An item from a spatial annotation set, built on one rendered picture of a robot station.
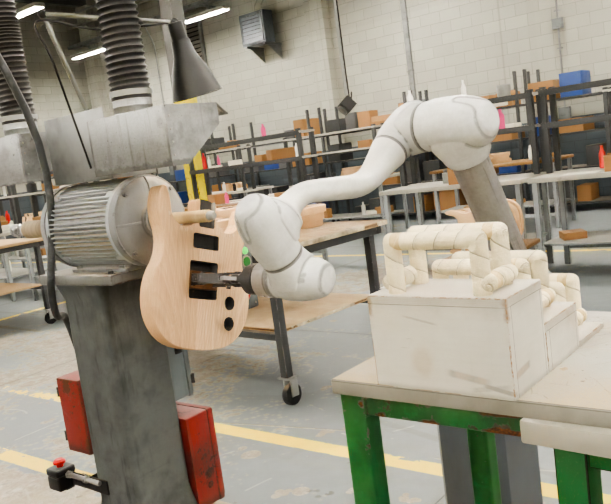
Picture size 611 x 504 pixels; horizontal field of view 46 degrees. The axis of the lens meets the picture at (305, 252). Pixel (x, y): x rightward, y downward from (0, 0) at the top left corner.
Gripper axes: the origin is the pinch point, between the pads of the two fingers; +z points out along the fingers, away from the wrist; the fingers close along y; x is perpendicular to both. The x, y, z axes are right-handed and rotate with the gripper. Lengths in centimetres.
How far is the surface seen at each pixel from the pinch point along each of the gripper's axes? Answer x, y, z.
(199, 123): 36.3, -16.6, -13.0
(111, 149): 30.6, -25.8, 8.6
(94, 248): 8.0, -13.8, 30.4
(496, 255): 2, -13, -88
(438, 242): 4, -22, -82
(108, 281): -1.1, -12.3, 24.9
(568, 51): 459, 1008, 261
